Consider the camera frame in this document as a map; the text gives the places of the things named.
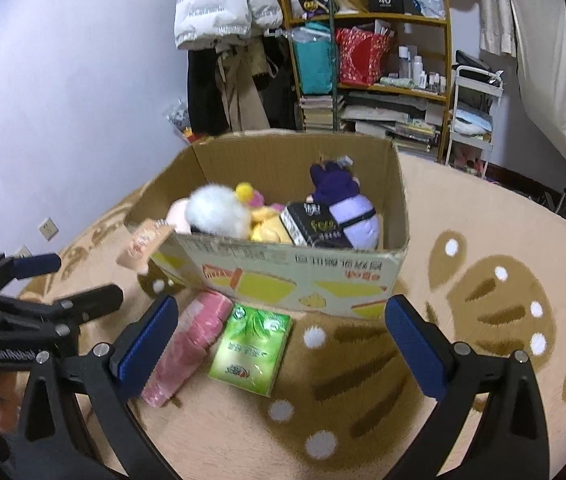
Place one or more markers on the black hanging clothes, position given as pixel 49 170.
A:
pixel 280 90

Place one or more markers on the wooden shelf unit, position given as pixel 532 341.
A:
pixel 393 19

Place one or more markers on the black hanging coat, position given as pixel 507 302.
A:
pixel 205 95

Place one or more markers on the yellow white plastic bag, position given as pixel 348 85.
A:
pixel 183 120

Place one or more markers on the white wall socket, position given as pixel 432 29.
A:
pixel 24 251
pixel 49 228

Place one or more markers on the purple plush toy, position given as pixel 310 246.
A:
pixel 358 220

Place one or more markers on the teal bag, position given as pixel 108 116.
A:
pixel 313 65

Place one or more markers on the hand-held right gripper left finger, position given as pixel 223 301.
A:
pixel 145 345

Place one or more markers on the white puffer jacket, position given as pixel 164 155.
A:
pixel 213 0

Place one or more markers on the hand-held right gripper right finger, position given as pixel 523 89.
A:
pixel 415 345

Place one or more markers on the green tissue pack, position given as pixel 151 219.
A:
pixel 253 350

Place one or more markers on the pink soft packet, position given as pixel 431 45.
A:
pixel 198 340

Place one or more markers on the red patterned bag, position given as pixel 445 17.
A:
pixel 360 57

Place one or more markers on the pile of loose books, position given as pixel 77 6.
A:
pixel 393 120

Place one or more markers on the beige hanging coat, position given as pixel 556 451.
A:
pixel 245 100

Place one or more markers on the row of cosmetic bottles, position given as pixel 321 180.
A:
pixel 420 72

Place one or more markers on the white garment cover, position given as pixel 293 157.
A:
pixel 543 60

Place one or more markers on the black tissue pack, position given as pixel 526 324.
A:
pixel 313 225

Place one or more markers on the yellow plush toy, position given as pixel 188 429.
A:
pixel 268 225

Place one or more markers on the white fluffy plush toy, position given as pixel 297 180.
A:
pixel 218 212

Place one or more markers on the white trolley cart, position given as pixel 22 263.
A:
pixel 473 125

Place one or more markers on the printed cardboard box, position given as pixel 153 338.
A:
pixel 273 275

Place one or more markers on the pink roll plush toy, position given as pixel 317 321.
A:
pixel 178 215

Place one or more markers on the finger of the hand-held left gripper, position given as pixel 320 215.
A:
pixel 35 264
pixel 88 302

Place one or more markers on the cream patterned curtain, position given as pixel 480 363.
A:
pixel 488 5

